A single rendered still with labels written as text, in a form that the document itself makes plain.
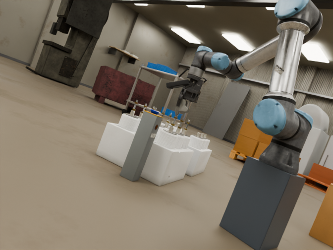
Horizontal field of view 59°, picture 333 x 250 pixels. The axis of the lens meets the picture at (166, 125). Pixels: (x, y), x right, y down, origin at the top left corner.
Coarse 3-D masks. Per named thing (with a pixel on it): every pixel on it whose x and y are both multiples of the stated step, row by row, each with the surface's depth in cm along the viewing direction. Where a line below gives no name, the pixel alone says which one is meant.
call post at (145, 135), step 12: (144, 120) 130; (156, 120) 129; (144, 132) 129; (156, 132) 134; (132, 144) 131; (144, 144) 129; (132, 156) 130; (144, 156) 132; (132, 168) 130; (132, 180) 130
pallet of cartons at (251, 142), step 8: (248, 120) 448; (248, 128) 445; (256, 128) 436; (240, 136) 451; (248, 136) 442; (256, 136) 433; (264, 136) 442; (272, 136) 460; (240, 144) 448; (248, 144) 439; (256, 144) 431; (264, 144) 425; (232, 152) 451; (240, 152) 445; (248, 152) 436; (256, 152) 430; (240, 160) 466
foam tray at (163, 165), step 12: (108, 132) 151; (120, 132) 148; (132, 132) 148; (108, 144) 150; (120, 144) 148; (156, 144) 141; (108, 156) 150; (120, 156) 147; (156, 156) 141; (168, 156) 138; (180, 156) 152; (144, 168) 142; (156, 168) 140; (168, 168) 142; (180, 168) 161; (156, 180) 140; (168, 180) 149
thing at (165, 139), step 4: (160, 132) 146; (164, 132) 143; (168, 132) 143; (160, 136) 145; (164, 136) 143; (168, 136) 143; (172, 136) 143; (176, 136) 145; (160, 140) 144; (164, 140) 143; (168, 140) 143; (172, 140) 144; (176, 140) 146; (160, 144) 144; (164, 144) 143; (168, 144) 143; (172, 144) 144; (168, 148) 143; (172, 148) 145
